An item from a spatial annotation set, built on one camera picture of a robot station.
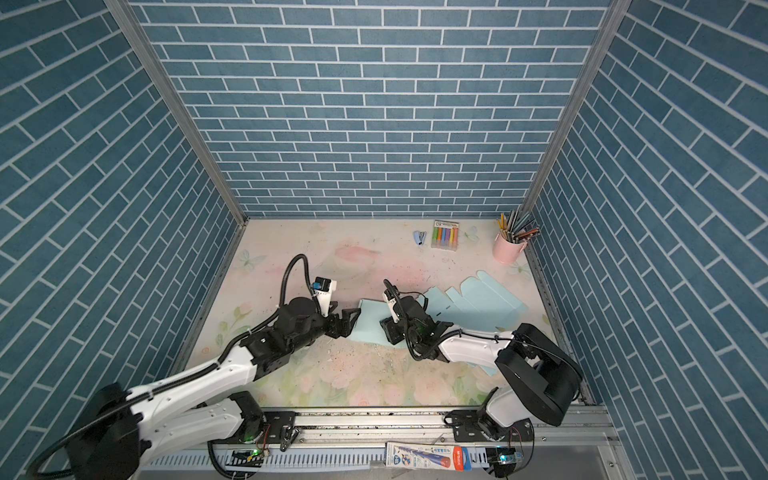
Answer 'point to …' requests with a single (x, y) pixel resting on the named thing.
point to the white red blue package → (428, 456)
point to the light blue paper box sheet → (368, 327)
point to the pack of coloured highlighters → (445, 235)
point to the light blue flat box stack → (483, 304)
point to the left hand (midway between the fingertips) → (352, 309)
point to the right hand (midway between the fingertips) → (384, 316)
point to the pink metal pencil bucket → (506, 252)
